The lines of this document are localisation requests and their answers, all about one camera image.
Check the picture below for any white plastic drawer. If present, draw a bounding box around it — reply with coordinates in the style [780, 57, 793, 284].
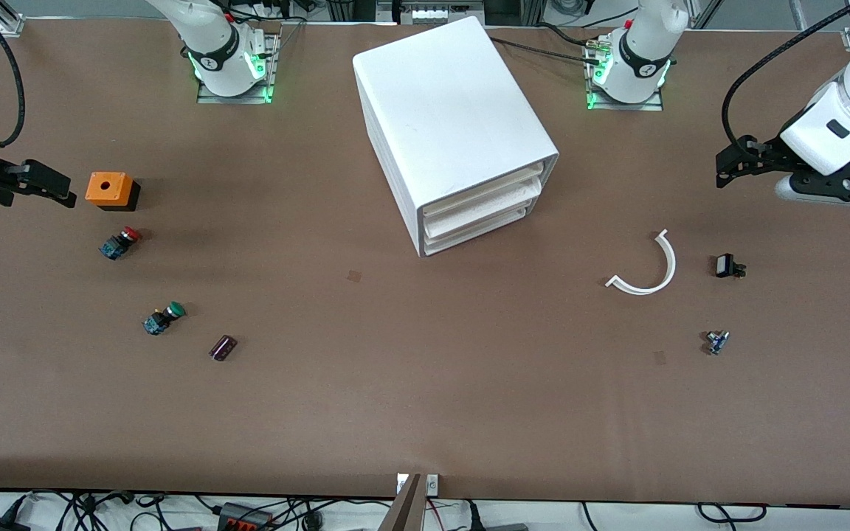
[424, 188, 542, 237]
[424, 203, 531, 256]
[424, 168, 545, 221]

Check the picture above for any white drawer cabinet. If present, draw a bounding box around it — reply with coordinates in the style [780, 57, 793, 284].
[353, 16, 560, 257]

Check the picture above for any white curved plastic arc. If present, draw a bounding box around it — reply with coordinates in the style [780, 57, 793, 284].
[605, 229, 677, 296]

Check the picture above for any grey terminal block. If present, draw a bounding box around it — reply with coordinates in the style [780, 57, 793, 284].
[395, 0, 486, 24]

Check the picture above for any black power strip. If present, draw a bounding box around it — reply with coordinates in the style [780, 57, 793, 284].
[217, 503, 274, 531]

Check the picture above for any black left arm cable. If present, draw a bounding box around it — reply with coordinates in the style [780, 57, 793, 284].
[720, 0, 850, 152]

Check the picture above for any orange button enclosure box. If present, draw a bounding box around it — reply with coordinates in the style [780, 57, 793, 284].
[85, 172, 141, 212]

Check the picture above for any red push button switch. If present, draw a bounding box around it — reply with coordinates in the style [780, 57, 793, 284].
[98, 226, 142, 260]

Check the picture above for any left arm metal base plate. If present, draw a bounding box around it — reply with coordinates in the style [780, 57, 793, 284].
[586, 92, 663, 111]

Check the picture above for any green push button switch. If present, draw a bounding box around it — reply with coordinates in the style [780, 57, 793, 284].
[143, 301, 187, 336]

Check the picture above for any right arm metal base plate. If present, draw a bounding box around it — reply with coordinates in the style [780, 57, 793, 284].
[196, 33, 278, 104]

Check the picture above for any black table cable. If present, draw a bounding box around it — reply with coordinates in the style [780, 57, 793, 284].
[491, 22, 603, 69]

